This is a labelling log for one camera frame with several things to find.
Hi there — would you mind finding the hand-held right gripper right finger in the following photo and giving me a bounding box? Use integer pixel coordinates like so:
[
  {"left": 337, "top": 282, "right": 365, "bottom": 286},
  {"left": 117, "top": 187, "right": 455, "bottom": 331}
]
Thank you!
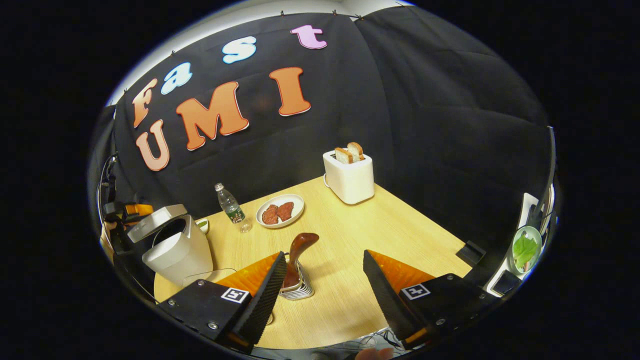
[{"left": 362, "top": 249, "right": 501, "bottom": 351}]

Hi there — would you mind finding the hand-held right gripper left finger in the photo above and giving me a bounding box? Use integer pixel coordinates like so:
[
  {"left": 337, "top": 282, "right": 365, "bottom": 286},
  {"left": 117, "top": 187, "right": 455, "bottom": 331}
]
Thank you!
[{"left": 156, "top": 251, "right": 289, "bottom": 355}]

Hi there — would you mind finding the white rice cooker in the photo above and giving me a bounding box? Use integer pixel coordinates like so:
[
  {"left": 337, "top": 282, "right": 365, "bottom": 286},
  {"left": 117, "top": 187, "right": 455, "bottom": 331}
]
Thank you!
[{"left": 127, "top": 204, "right": 214, "bottom": 287}]

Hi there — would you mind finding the brown wooden spoon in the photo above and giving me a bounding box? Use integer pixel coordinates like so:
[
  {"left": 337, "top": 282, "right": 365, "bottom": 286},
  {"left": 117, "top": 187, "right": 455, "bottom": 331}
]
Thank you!
[{"left": 282, "top": 232, "right": 320, "bottom": 289}]

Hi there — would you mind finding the clear plastic water bottle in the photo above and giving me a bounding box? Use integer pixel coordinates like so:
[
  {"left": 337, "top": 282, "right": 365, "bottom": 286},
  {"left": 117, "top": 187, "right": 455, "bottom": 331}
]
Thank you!
[{"left": 215, "top": 182, "right": 253, "bottom": 234}]

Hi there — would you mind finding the small black device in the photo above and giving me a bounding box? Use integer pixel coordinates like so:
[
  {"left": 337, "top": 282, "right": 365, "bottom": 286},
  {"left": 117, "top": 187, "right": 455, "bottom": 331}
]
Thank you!
[{"left": 456, "top": 241, "right": 487, "bottom": 267}]

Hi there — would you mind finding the white round plate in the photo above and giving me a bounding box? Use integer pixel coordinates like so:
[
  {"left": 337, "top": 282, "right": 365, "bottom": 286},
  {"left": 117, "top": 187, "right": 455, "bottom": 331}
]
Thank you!
[{"left": 255, "top": 194, "right": 305, "bottom": 229}]

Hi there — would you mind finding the white toaster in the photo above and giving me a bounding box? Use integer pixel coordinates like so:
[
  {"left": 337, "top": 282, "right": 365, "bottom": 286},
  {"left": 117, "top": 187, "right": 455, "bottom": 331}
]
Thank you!
[{"left": 322, "top": 150, "right": 375, "bottom": 205}]

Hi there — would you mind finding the green leafy vegetable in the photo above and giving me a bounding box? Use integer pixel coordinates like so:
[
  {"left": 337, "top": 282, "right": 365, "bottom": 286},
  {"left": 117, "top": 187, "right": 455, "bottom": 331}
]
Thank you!
[{"left": 515, "top": 234, "right": 540, "bottom": 268}]

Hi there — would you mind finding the black cable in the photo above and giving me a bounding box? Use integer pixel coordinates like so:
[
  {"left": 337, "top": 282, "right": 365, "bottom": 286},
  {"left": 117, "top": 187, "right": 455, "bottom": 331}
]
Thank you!
[{"left": 97, "top": 152, "right": 119, "bottom": 202}]

